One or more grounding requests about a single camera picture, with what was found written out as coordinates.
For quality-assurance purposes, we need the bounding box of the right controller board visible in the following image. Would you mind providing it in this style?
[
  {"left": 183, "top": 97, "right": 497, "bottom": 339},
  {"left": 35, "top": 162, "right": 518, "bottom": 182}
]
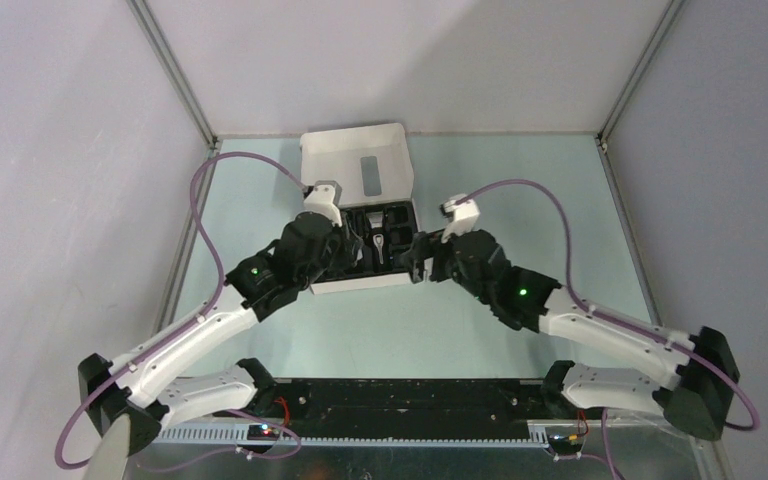
[{"left": 547, "top": 434, "right": 587, "bottom": 457}]

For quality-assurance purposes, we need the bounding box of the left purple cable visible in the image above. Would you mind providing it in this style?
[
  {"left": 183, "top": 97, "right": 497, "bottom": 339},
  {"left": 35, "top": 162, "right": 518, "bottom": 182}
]
[{"left": 54, "top": 152, "right": 309, "bottom": 473}]

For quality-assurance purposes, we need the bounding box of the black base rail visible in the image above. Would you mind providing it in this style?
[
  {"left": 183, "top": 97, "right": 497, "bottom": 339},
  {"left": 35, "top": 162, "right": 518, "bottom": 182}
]
[{"left": 245, "top": 378, "right": 598, "bottom": 441}]

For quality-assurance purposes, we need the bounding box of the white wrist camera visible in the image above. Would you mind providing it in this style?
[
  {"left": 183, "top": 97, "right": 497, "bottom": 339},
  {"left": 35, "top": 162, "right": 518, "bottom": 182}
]
[
  {"left": 440, "top": 194, "right": 480, "bottom": 243},
  {"left": 303, "top": 180, "right": 343, "bottom": 227}
]

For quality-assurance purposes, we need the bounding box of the right aluminium corner post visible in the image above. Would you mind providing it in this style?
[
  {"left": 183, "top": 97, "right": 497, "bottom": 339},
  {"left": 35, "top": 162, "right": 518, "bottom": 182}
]
[{"left": 597, "top": 0, "right": 687, "bottom": 152}]

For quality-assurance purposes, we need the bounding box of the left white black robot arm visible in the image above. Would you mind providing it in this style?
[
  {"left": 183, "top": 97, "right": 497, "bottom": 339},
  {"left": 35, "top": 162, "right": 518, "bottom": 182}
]
[{"left": 78, "top": 211, "right": 362, "bottom": 454}]

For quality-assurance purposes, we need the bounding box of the left aluminium corner post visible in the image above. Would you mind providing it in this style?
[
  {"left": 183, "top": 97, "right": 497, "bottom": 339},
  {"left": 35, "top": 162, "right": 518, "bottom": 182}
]
[{"left": 126, "top": 0, "right": 218, "bottom": 150}]

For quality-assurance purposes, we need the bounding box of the left controller board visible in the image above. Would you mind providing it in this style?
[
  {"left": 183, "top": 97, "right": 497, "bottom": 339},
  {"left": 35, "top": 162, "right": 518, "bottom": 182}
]
[{"left": 246, "top": 423, "right": 285, "bottom": 442}]

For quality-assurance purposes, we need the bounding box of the white box with black tray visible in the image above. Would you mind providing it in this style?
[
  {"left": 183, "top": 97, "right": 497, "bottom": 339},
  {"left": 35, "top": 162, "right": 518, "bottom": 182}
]
[{"left": 300, "top": 123, "right": 419, "bottom": 294}]

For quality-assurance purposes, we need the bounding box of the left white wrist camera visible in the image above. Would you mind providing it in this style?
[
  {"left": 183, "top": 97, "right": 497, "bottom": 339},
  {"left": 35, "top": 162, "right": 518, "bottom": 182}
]
[{"left": 303, "top": 180, "right": 343, "bottom": 227}]

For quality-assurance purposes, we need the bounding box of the controller board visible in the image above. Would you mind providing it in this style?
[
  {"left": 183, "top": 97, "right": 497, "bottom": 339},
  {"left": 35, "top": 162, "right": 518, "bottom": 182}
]
[
  {"left": 547, "top": 434, "right": 587, "bottom": 457},
  {"left": 246, "top": 423, "right": 285, "bottom": 442}
]

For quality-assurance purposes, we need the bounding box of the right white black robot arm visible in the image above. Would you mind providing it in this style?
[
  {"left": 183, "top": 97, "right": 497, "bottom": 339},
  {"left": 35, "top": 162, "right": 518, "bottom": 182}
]
[{"left": 396, "top": 230, "right": 740, "bottom": 441}]

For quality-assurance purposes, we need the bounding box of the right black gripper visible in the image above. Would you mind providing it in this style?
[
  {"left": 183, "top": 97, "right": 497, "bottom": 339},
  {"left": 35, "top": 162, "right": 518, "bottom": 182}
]
[{"left": 402, "top": 220, "right": 493, "bottom": 305}]

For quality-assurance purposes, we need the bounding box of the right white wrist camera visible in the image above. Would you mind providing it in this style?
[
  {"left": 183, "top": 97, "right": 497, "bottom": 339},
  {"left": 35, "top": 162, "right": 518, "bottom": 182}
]
[{"left": 440, "top": 194, "right": 480, "bottom": 243}]

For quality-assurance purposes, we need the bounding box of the silver black hair clipper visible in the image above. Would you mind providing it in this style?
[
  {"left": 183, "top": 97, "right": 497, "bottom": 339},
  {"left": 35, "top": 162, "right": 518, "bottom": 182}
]
[{"left": 366, "top": 211, "right": 386, "bottom": 271}]

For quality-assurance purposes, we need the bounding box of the aluminium corner post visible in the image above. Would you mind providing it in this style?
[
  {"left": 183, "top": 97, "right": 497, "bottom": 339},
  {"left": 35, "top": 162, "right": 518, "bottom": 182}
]
[
  {"left": 597, "top": 0, "right": 687, "bottom": 152},
  {"left": 126, "top": 0, "right": 218, "bottom": 150}
]

